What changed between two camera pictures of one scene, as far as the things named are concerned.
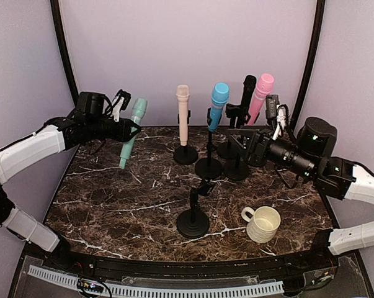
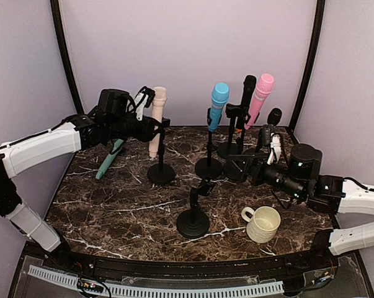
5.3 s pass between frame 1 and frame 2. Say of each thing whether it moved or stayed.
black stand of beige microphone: moved
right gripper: moved
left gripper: moved
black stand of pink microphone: stayed
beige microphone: moved
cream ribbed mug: stayed
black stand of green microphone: stayed
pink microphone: stayed
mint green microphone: moved
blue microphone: stayed
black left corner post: stayed
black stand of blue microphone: stayed
